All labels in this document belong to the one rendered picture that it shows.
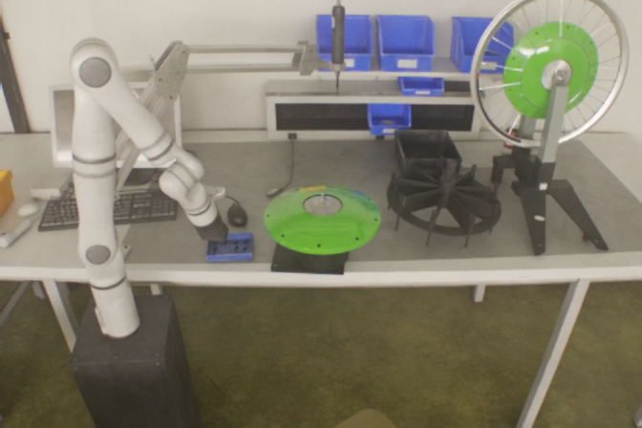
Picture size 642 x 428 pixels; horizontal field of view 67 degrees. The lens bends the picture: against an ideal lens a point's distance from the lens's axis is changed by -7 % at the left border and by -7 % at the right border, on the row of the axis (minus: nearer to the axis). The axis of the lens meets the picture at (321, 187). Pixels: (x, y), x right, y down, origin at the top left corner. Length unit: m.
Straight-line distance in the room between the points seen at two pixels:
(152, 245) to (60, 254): 0.28
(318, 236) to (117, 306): 0.52
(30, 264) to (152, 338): 0.47
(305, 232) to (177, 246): 0.44
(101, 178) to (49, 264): 0.56
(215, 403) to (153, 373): 0.94
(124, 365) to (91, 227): 0.38
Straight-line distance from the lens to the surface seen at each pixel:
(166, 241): 1.60
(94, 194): 1.15
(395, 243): 1.55
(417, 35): 2.13
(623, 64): 1.83
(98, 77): 1.03
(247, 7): 2.11
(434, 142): 2.03
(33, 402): 2.55
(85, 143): 1.11
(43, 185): 1.97
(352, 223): 1.32
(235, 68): 1.41
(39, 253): 1.70
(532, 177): 1.77
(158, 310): 1.48
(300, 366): 2.39
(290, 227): 1.31
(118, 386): 1.45
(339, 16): 1.51
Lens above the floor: 1.84
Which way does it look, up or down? 31 degrees down
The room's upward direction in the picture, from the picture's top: straight up
